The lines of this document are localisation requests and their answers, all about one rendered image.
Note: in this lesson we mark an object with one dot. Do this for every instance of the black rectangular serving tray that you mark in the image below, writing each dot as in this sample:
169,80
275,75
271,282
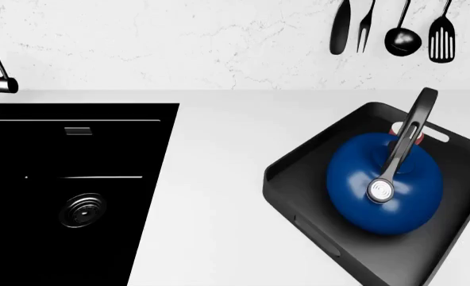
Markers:
298,190

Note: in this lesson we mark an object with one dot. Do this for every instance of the red mug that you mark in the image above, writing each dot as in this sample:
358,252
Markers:
420,139

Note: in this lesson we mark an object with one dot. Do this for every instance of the black hanging spoon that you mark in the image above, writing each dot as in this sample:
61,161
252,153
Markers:
340,28

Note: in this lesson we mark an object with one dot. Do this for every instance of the round metal sink drain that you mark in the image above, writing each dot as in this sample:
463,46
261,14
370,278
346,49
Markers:
83,210

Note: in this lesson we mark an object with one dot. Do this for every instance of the black hanging two-prong fork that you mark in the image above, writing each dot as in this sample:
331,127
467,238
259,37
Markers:
364,26

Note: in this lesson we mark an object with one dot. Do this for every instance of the black kitchen sink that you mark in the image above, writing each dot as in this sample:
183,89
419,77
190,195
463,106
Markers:
40,155

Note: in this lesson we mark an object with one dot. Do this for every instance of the black hanging ladle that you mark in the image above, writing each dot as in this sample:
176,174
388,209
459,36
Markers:
402,40

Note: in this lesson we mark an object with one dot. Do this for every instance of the black hanging slotted spatula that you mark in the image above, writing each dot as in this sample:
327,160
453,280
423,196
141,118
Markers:
441,38

